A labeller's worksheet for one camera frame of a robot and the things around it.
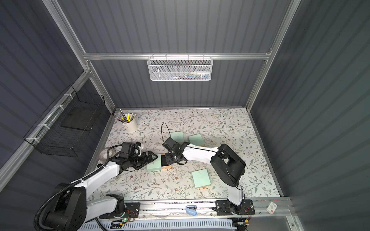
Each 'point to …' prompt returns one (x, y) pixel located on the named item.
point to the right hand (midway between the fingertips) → (170, 159)
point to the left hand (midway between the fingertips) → (153, 161)
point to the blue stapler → (191, 210)
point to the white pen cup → (129, 122)
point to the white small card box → (271, 207)
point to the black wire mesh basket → (64, 129)
